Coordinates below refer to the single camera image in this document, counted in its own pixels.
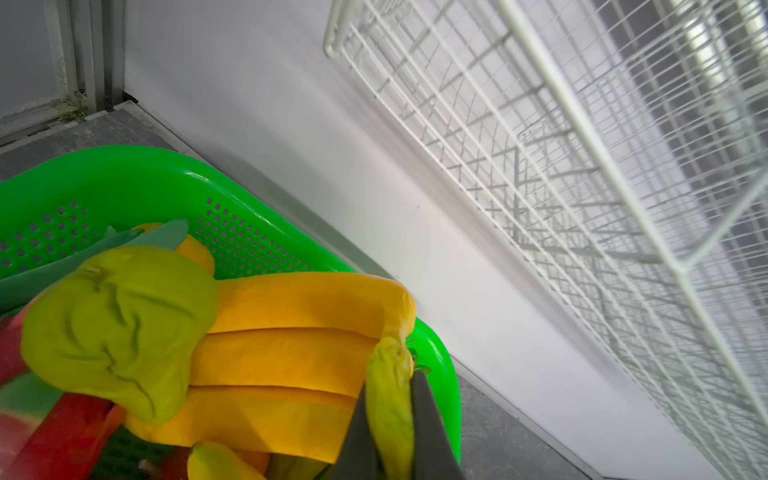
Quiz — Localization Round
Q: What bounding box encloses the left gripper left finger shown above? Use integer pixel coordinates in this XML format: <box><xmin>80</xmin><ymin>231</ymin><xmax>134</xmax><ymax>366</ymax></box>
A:
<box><xmin>331</xmin><ymin>384</ymin><xmax>383</xmax><ymax>480</ymax></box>

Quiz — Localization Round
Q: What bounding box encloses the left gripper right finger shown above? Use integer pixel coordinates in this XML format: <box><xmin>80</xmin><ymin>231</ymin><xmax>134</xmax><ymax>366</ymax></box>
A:
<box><xmin>411</xmin><ymin>371</ymin><xmax>465</xmax><ymax>480</ymax></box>

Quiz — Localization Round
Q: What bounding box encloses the yellow banana bunch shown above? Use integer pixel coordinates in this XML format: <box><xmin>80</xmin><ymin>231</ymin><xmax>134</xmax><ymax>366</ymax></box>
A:
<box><xmin>125</xmin><ymin>272</ymin><xmax>416</xmax><ymax>479</ymax></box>

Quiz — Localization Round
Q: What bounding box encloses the green yellow pear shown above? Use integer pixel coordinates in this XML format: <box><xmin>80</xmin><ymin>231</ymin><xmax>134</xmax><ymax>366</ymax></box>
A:
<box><xmin>20</xmin><ymin>245</ymin><xmax>219</xmax><ymax>424</ymax></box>

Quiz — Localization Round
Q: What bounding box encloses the pink dragon fruit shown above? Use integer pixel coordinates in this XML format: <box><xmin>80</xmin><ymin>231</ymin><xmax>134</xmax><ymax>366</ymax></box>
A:
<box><xmin>1</xmin><ymin>220</ymin><xmax>187</xmax><ymax>479</ymax></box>

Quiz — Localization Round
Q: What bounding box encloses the white wire shelf rack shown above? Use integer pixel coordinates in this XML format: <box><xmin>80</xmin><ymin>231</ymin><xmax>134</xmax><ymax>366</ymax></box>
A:
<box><xmin>323</xmin><ymin>1</ymin><xmax>767</xmax><ymax>479</ymax></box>

